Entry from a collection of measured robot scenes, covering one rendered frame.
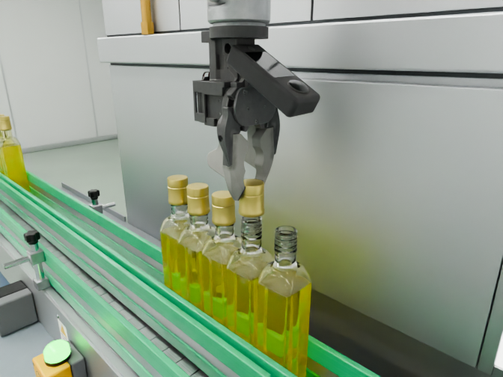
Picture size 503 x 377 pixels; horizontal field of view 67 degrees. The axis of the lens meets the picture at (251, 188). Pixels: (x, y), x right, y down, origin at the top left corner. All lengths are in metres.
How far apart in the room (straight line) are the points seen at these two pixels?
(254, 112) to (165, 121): 0.47
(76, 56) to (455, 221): 6.43
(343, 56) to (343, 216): 0.23
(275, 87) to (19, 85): 6.08
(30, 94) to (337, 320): 6.06
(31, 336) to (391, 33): 0.94
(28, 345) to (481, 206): 0.91
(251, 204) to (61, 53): 6.20
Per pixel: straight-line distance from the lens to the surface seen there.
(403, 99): 0.51
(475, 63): 0.49
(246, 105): 0.47
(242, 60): 0.46
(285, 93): 0.42
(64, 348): 0.83
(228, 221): 0.56
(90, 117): 6.80
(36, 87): 6.49
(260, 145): 0.50
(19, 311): 1.06
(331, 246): 0.61
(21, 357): 1.01
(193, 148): 0.85
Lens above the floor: 1.35
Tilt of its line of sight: 19 degrees down
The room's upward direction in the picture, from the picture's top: straight up
